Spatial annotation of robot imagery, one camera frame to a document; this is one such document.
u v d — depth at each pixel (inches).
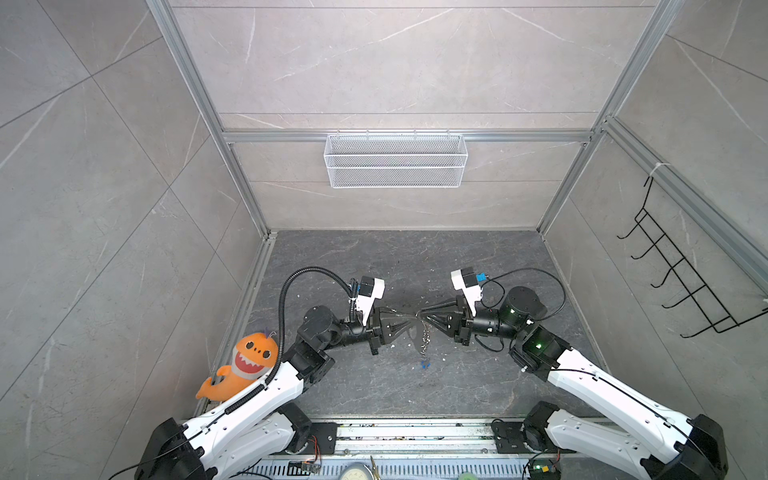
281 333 20.8
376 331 21.5
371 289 21.5
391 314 23.2
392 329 23.7
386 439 29.4
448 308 23.7
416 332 23.4
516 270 20.7
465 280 21.8
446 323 23.1
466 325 21.7
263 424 23.1
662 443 15.9
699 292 24.8
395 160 39.7
